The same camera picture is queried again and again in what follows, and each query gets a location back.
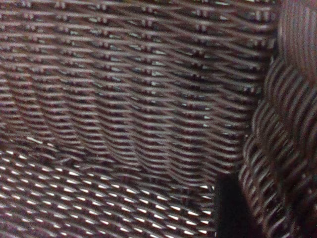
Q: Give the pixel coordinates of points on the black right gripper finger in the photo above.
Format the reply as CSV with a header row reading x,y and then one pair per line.
x,y
229,210

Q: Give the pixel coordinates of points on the black woven wicker basket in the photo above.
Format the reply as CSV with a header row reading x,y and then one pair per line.
x,y
128,99

